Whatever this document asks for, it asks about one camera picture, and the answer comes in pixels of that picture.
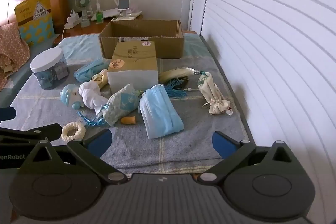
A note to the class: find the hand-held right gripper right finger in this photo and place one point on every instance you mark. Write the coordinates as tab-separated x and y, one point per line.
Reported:
223	144

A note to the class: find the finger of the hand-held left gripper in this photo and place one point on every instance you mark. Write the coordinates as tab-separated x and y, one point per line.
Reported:
39	131
7	113

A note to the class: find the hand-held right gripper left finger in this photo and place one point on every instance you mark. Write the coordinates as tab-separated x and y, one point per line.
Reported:
101	140

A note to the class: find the cream scrunchie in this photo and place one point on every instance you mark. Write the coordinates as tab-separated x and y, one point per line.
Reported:
63	132

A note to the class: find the orange earplug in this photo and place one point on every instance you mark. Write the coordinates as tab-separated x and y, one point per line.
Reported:
128	120

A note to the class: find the blue patterned sachet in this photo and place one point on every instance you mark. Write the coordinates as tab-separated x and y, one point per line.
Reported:
120	106

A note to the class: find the white cloth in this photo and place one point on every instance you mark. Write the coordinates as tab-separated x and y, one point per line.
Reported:
90	96

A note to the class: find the blue doll toy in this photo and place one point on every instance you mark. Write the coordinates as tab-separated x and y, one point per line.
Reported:
69	95

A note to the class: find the cream cloth pouch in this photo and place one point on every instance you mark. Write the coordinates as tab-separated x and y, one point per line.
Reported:
101	79

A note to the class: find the blue face mask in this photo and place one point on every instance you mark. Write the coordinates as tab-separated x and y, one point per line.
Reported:
86	70
160	113

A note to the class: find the blue tassel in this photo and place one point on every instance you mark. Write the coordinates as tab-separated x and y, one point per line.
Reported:
173	88

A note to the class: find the cream tassel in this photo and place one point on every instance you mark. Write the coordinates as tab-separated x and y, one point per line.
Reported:
178	73

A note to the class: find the cardboard box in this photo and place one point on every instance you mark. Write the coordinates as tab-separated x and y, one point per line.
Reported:
168	45

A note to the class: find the clear jar with white lid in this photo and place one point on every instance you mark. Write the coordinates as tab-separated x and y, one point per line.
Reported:
47	61

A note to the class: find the brown floral cloth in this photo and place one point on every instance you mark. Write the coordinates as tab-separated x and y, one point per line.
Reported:
10	45

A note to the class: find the gold tissue pack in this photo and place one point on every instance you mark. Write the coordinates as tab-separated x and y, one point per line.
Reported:
134	58

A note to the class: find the yellow snack bag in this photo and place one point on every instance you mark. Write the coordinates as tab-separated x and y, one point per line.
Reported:
34	24

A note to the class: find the wooden nightstand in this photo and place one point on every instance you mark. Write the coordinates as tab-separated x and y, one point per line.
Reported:
76	31

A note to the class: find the white power strip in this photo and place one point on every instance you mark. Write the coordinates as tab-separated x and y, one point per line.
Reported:
71	22

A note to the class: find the white remote control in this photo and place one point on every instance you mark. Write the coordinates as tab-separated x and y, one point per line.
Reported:
123	19

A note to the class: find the green bottle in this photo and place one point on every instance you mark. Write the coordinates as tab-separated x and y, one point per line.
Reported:
99	16

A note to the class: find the white router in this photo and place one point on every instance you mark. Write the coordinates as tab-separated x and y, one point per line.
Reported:
113	13

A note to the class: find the small mint desk fan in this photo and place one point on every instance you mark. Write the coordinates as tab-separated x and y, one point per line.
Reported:
82	1

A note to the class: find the white stand with screen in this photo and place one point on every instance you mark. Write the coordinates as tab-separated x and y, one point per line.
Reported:
122	3

